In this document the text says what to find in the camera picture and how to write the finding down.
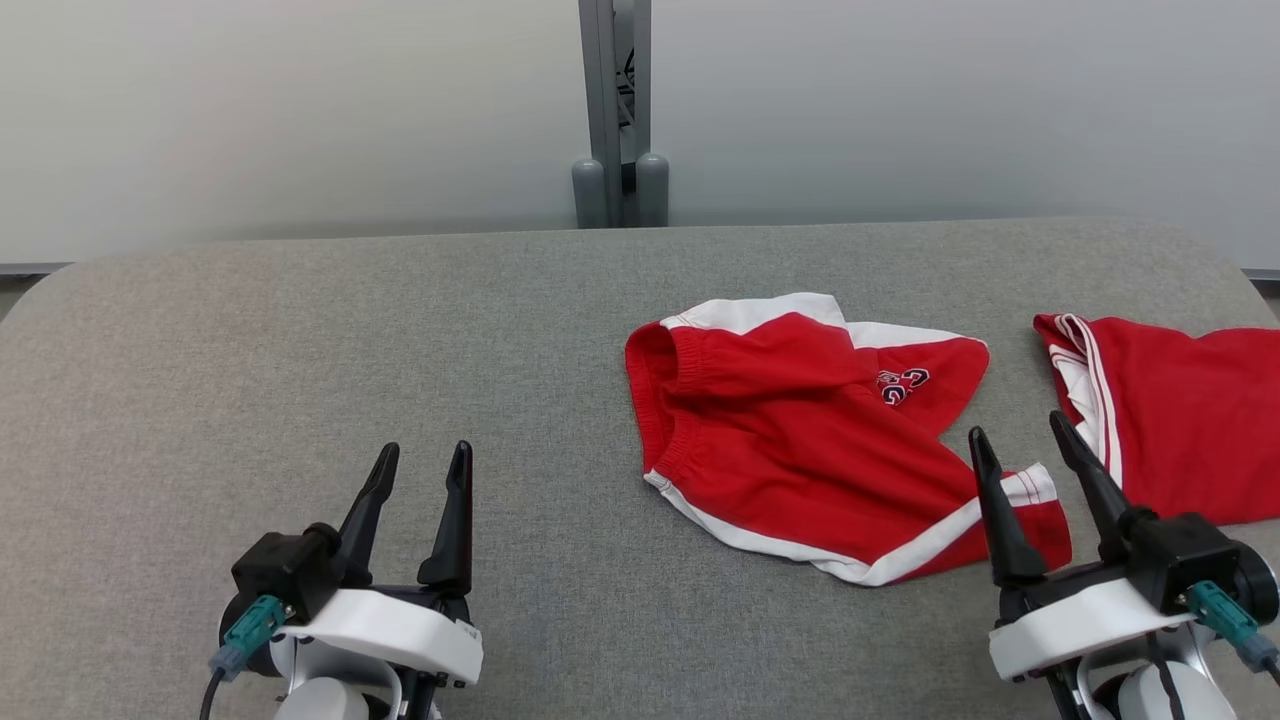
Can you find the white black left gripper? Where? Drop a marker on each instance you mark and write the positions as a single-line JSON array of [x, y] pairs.
[[400, 630]]

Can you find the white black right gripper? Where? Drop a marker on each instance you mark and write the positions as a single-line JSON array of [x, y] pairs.
[[1080, 620]]

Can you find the red white basketball jersey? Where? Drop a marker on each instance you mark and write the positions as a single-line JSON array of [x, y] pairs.
[[1190, 420]]

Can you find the red white-trimmed shorts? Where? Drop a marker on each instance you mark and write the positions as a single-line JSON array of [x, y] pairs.
[[780, 430]]

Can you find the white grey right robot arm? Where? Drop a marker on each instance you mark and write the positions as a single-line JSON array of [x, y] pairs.
[[1160, 700]]

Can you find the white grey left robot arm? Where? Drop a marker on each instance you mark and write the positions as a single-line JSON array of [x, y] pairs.
[[320, 700]]

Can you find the grey fabric covered table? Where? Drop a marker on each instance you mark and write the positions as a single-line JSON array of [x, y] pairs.
[[300, 350]]

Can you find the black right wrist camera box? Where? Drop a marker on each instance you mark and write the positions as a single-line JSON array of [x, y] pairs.
[[1180, 560]]

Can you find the grey metal post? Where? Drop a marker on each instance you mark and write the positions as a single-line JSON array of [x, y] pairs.
[[600, 100]]

